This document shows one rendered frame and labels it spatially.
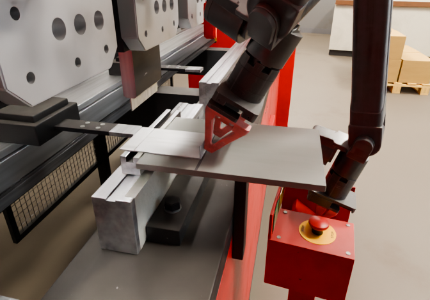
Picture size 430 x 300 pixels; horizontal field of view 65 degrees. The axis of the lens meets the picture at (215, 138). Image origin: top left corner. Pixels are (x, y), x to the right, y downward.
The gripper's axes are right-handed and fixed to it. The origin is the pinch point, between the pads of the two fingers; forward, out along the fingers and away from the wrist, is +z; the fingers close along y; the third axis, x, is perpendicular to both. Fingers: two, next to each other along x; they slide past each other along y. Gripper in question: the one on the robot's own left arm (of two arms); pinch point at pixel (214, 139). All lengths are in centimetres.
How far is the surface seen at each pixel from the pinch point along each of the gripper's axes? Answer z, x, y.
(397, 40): -13, 120, -372
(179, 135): 4.0, -5.3, -1.7
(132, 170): 8.3, -8.3, 6.7
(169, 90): 27, -22, -60
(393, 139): 47, 131, -236
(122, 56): -5.9, -16.6, 4.1
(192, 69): 9.2, -15.1, -43.1
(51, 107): 12.2, -27.6, -1.1
